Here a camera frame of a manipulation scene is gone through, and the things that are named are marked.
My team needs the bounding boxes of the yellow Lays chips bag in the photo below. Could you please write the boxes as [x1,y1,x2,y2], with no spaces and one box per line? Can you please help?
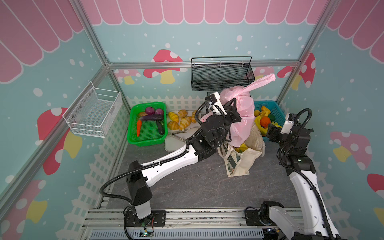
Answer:
[235,143,248,154]

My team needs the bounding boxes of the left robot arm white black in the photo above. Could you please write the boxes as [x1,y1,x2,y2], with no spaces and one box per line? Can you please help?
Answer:
[100,93,242,221]

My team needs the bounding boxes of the striped bread roll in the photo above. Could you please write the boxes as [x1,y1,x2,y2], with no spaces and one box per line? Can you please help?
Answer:
[179,116,192,131]
[168,112,179,123]

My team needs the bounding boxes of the black wire shelf rack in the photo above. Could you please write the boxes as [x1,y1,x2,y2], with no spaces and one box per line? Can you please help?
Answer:
[202,91,255,121]

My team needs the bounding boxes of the white wire wall basket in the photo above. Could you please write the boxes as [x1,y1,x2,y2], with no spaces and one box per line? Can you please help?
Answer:
[63,82,123,138]

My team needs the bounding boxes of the canvas tote bag leaf print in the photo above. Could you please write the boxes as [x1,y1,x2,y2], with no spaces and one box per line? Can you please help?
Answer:
[218,125,266,178]

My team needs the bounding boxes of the long bread roll right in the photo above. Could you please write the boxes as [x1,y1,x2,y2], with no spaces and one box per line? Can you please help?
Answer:
[191,110,197,123]

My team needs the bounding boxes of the bread roll front left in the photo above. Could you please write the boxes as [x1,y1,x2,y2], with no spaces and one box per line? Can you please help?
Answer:
[167,121,180,131]

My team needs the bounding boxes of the teal plastic basket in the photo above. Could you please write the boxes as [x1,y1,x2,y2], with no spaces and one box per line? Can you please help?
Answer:
[254,101,285,142]

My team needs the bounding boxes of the purple onion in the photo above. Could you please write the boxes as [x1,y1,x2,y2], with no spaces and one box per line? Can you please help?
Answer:
[155,108,164,116]
[145,107,156,115]

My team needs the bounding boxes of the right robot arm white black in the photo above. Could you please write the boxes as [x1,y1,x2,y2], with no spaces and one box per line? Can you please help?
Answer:
[259,108,342,240]

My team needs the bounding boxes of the white bread tray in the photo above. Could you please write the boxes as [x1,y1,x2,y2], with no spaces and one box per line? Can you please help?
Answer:
[165,109,200,152]

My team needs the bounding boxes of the striped bread roll middle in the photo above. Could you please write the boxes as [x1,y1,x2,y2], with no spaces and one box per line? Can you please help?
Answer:
[179,116,192,131]

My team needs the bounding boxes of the metal tongs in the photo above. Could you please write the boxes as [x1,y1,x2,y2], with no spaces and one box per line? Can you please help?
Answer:
[169,127,199,141]

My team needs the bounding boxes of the black mesh wall basket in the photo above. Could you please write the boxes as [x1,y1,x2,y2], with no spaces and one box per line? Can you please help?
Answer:
[191,56,255,92]

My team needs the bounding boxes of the pink plastic grocery bag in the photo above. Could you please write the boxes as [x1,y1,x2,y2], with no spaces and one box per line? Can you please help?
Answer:
[220,74,276,147]

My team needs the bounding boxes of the purple eggplant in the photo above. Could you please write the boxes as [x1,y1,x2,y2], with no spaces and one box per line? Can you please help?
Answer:
[138,114,164,121]

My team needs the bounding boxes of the orange fruit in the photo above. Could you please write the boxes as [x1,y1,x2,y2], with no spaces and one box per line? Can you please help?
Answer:
[260,117,272,128]

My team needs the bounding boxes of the striped bread roll left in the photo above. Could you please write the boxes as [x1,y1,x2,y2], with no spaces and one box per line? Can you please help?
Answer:
[168,112,179,123]

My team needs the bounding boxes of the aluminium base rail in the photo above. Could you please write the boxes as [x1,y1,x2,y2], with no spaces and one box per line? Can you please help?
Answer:
[78,207,327,240]

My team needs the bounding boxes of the green plastic basket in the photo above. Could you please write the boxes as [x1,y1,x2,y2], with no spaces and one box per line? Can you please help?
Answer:
[127,102,168,147]

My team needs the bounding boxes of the round bread roll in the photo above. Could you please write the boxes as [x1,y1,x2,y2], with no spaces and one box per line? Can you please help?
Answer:
[178,110,188,119]

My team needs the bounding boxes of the yellow banana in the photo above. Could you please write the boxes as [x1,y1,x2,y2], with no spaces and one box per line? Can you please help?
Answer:
[255,116,268,137]

